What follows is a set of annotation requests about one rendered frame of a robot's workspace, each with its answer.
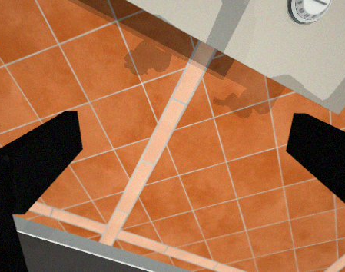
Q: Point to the white kitchen timer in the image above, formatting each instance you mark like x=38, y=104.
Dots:
x=305, y=11

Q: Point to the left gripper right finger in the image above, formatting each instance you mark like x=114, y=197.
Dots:
x=320, y=148

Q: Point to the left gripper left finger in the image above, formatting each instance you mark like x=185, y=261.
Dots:
x=28, y=167

